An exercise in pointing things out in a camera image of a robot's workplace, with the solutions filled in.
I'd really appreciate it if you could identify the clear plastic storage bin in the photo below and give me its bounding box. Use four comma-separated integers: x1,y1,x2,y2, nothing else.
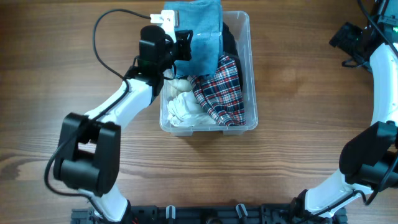
159,11,258,136

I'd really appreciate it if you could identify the black cloth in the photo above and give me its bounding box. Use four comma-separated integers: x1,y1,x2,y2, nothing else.
222,22,244,90

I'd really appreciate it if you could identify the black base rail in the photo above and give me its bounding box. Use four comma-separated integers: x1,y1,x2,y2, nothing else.
70,202,346,224

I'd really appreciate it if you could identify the white printed shirt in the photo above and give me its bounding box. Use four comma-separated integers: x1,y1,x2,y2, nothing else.
167,91,216,128

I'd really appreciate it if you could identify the cream cloth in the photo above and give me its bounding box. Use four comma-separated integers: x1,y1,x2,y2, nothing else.
162,79,193,99

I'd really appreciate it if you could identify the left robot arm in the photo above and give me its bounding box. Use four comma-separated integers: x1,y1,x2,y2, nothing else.
45,26,193,223

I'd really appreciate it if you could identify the red plaid cloth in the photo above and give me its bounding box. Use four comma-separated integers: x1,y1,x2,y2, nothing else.
188,55,246,126

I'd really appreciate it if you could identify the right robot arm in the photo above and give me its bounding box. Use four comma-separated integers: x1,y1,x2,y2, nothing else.
287,0,397,223

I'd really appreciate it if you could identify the blue denim cloth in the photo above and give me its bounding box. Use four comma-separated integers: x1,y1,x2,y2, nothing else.
164,0,223,77

